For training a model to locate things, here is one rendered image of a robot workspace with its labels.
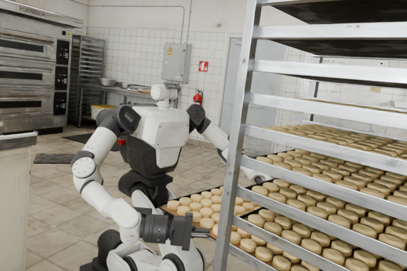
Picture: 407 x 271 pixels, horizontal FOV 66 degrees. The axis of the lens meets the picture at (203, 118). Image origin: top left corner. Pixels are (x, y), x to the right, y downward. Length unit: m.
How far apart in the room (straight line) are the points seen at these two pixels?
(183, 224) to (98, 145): 0.44
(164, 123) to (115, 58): 5.71
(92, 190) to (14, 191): 0.71
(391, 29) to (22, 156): 1.58
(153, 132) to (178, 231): 0.47
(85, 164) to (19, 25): 4.48
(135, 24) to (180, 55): 1.39
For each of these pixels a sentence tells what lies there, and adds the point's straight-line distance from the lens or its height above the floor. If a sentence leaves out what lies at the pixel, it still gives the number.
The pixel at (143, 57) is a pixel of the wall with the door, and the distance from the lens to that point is 6.56.
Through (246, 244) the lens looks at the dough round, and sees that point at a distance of 1.02.
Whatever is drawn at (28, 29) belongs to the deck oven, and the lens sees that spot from 5.60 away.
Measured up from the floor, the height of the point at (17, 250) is 0.31.
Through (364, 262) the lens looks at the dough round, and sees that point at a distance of 0.92.
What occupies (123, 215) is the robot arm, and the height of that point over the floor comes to 0.82.
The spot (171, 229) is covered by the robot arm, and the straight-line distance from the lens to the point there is 1.05.
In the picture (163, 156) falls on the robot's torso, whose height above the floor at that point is 0.91.
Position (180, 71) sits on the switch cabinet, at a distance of 5.82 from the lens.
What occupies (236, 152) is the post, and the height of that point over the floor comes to 1.08.
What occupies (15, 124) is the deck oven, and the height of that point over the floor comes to 0.23.
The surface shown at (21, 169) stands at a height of 0.73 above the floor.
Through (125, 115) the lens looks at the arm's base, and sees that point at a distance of 1.30.
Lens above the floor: 1.27
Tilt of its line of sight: 7 degrees down
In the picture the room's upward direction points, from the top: 7 degrees clockwise
